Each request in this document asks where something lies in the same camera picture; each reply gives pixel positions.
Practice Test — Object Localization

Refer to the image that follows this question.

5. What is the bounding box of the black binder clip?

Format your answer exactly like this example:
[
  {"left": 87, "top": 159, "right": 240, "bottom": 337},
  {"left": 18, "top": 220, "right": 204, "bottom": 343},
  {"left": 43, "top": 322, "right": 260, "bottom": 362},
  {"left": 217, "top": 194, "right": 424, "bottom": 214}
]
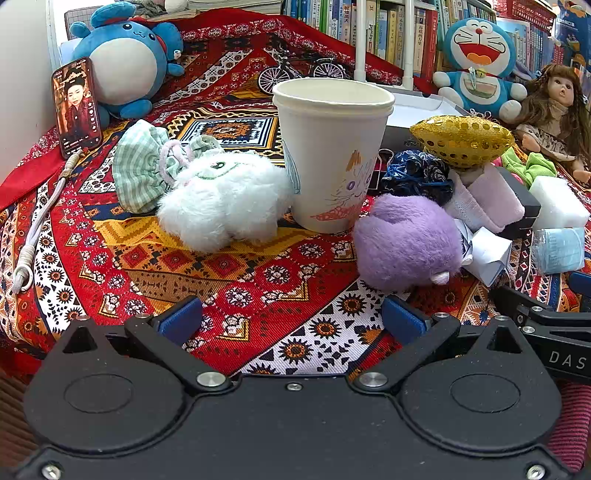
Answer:
[{"left": 368, "top": 148, "right": 394, "bottom": 195}]

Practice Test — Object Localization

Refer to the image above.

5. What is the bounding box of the red patterned blanket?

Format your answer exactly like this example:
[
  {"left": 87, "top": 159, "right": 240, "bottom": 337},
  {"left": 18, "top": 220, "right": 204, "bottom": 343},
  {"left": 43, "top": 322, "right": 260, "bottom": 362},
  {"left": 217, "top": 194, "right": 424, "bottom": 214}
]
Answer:
[{"left": 0, "top": 8, "right": 591, "bottom": 375}]

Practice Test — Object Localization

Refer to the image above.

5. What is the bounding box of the blue round plush toy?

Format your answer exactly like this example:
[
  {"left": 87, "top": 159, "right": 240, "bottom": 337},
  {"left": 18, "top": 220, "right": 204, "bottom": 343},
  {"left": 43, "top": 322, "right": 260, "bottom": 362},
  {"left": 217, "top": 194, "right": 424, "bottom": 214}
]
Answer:
[{"left": 70, "top": 1, "right": 184, "bottom": 128}]

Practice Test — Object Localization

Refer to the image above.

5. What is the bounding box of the white charging cable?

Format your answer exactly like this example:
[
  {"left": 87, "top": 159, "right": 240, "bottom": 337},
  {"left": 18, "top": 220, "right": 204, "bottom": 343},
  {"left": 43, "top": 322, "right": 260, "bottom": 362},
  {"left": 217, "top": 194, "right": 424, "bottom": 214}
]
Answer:
[{"left": 10, "top": 148, "right": 85, "bottom": 295}]

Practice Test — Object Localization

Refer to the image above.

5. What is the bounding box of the white fluffy plush toy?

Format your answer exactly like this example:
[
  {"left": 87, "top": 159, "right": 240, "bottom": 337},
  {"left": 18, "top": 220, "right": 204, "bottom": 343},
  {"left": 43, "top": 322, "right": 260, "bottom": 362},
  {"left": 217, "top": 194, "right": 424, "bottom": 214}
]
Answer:
[{"left": 157, "top": 150, "right": 293, "bottom": 253}]

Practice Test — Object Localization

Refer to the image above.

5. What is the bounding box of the miniature metal bicycle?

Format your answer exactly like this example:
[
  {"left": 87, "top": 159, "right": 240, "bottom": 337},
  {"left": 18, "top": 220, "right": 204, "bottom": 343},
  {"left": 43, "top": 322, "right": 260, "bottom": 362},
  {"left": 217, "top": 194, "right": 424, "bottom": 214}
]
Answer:
[{"left": 257, "top": 48, "right": 349, "bottom": 95}]

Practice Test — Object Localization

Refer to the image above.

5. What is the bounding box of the dark blue patterned scrunchie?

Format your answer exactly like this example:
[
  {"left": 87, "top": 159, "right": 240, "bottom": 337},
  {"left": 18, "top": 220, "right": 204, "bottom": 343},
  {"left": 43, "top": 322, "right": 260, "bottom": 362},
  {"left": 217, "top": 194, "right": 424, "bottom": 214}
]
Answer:
[{"left": 379, "top": 149, "right": 455, "bottom": 206}]

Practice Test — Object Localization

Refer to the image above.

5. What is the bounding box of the white foam block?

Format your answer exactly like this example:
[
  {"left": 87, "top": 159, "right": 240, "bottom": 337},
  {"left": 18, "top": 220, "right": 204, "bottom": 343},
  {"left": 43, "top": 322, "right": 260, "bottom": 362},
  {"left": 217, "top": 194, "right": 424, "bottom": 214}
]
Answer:
[{"left": 529, "top": 176, "right": 590, "bottom": 230}]

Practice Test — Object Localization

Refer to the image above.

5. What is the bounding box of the white paper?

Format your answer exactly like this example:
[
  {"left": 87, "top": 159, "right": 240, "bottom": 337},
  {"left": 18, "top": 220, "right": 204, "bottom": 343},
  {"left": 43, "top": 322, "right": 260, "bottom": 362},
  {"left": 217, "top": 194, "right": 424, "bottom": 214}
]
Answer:
[{"left": 454, "top": 219, "right": 512, "bottom": 287}]

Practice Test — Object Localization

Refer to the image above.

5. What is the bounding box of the smartphone with red case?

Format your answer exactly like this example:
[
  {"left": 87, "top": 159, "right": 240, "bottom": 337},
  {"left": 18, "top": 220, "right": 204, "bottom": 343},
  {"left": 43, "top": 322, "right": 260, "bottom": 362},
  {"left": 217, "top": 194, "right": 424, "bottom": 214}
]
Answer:
[{"left": 51, "top": 57, "right": 102, "bottom": 158}]

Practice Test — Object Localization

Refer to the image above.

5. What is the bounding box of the white cardboard tray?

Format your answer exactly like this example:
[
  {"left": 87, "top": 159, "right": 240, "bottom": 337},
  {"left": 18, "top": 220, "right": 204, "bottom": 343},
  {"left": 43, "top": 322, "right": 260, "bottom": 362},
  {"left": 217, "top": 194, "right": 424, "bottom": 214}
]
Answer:
[{"left": 384, "top": 86, "right": 468, "bottom": 129}]

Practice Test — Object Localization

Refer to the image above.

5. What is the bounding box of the blue face mask pack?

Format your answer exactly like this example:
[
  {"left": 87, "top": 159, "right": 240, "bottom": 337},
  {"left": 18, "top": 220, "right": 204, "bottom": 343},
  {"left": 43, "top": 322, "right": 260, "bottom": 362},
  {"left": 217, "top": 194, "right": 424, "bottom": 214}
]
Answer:
[{"left": 532, "top": 227, "right": 585, "bottom": 275}]

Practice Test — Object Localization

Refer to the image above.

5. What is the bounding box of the stack of books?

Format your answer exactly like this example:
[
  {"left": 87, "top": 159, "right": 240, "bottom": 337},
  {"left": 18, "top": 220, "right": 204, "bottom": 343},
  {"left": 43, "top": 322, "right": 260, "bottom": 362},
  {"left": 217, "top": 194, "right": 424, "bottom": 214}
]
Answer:
[{"left": 187, "top": 0, "right": 283, "bottom": 15}]

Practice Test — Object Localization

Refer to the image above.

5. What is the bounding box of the white paper cup with cat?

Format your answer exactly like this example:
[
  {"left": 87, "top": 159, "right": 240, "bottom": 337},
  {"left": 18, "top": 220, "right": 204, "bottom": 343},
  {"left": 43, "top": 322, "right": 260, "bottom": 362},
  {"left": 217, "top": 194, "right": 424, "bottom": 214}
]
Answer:
[{"left": 273, "top": 78, "right": 394, "bottom": 234}]

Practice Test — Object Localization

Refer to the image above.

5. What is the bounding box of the white pvc pipe frame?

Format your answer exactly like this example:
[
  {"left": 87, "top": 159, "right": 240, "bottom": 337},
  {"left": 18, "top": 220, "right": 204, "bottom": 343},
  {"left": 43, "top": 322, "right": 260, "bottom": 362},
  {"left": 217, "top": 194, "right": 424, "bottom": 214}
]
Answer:
[{"left": 351, "top": 1, "right": 417, "bottom": 91}]

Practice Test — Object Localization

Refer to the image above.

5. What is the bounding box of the green checkered cloth pouch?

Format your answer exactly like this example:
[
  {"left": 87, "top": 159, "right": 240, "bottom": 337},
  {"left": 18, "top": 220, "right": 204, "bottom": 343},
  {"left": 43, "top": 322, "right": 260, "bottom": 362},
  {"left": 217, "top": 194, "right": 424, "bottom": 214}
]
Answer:
[{"left": 112, "top": 120, "right": 221, "bottom": 214}]

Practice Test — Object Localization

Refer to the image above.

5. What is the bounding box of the brown haired doll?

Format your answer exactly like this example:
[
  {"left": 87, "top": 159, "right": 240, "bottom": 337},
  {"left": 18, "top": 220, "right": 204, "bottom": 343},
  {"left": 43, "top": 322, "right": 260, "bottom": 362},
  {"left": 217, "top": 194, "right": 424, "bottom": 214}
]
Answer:
[{"left": 514, "top": 63, "right": 590, "bottom": 186}]

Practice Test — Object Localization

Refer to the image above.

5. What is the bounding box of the pink sock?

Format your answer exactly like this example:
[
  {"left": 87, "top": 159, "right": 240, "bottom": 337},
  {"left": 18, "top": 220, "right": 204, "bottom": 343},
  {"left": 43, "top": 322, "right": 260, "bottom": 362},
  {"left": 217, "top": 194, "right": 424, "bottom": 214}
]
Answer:
[{"left": 444, "top": 164, "right": 525, "bottom": 234}]

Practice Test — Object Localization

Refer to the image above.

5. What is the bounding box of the green scrunchie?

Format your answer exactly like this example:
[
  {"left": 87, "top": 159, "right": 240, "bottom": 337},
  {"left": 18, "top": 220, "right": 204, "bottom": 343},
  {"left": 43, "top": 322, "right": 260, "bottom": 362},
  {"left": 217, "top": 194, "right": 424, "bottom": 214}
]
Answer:
[{"left": 501, "top": 146, "right": 557, "bottom": 188}]

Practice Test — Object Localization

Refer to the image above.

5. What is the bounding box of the black power bank box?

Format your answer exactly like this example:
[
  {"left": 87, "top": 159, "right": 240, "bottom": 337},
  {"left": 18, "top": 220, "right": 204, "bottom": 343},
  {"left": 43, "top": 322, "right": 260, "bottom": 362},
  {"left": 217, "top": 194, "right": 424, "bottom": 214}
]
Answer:
[{"left": 497, "top": 167, "right": 541, "bottom": 240}]

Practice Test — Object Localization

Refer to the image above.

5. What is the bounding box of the gold sequin heart cushion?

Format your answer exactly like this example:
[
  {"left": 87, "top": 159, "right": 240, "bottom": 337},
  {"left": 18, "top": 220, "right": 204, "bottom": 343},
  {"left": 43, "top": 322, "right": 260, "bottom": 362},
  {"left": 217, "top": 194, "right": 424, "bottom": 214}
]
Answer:
[{"left": 410, "top": 115, "right": 515, "bottom": 171}]

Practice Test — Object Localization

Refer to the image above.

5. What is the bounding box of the Doraemon plush toy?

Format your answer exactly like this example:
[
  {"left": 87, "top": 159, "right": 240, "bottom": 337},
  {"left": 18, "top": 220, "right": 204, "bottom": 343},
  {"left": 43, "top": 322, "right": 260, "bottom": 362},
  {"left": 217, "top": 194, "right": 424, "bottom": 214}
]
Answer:
[{"left": 433, "top": 18, "right": 527, "bottom": 124}]

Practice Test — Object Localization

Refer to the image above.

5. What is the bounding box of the purple plush toy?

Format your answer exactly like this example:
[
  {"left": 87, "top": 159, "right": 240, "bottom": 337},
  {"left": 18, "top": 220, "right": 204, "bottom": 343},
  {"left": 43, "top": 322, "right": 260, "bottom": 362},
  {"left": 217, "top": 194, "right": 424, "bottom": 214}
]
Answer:
[{"left": 353, "top": 194, "right": 463, "bottom": 292}]

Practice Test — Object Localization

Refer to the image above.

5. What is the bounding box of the row of books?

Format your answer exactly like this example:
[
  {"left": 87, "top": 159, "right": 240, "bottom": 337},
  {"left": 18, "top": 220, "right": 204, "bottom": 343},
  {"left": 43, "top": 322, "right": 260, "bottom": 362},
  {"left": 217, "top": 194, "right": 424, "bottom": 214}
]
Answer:
[{"left": 280, "top": 0, "right": 591, "bottom": 80}]

